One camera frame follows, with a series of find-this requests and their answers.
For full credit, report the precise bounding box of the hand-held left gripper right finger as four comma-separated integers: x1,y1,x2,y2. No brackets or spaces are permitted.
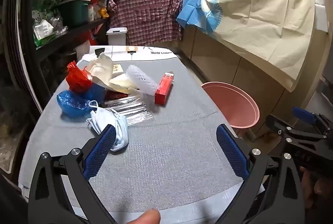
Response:
216,124,305,224

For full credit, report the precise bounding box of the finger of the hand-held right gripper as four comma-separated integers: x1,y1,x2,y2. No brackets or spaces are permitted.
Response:
265,114,294,141
292,106,329,135

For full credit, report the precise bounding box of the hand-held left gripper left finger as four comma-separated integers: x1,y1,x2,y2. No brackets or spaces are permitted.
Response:
27,124,117,224

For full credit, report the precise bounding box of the white face mask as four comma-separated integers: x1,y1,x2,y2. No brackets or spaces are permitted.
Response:
87,100,129,152

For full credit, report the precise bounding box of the pink plastic basin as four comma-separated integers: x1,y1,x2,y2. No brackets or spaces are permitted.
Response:
201,82,260,129

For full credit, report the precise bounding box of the blue plastic bag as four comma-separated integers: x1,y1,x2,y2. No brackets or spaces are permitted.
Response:
57,84,104,118

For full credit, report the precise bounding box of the person's right hand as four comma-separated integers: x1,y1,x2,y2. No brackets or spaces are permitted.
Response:
299,166,333,211

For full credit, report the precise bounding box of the person's left hand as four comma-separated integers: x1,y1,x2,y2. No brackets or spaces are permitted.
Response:
129,209,160,224

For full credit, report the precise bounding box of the clear plastic packaging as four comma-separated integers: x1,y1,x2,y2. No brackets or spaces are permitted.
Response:
104,95,153,126

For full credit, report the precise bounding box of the dark red wrapper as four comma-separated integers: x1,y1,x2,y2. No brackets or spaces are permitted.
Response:
104,90,129,102

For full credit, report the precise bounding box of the red plastic bag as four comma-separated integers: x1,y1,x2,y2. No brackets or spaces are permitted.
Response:
66,61,93,93

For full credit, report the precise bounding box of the white foam net sleeve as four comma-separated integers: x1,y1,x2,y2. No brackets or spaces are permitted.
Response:
125,65,160,96

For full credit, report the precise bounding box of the cream paper bag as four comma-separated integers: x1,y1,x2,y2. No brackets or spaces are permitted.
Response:
85,54,138,93

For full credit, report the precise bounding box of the red cardboard box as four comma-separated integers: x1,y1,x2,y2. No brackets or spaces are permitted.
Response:
154,71,174,105

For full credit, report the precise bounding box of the cream and blue printed cloth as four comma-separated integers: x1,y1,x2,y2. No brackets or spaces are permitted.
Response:
176,0,328,92

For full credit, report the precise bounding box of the white printed cloth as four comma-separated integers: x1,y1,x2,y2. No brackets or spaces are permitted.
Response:
78,45,180,62

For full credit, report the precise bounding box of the white lidded bin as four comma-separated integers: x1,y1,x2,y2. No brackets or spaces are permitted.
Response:
106,27,128,46

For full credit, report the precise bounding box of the black shelf rack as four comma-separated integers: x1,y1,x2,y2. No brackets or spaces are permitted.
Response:
21,0,115,110

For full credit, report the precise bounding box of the green and white packet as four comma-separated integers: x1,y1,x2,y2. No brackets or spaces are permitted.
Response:
32,19,56,46

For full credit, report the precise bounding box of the green storage basket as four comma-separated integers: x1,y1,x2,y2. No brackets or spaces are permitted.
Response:
56,0,91,27

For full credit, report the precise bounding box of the red plaid shirt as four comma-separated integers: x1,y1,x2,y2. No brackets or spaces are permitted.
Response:
108,0,184,41

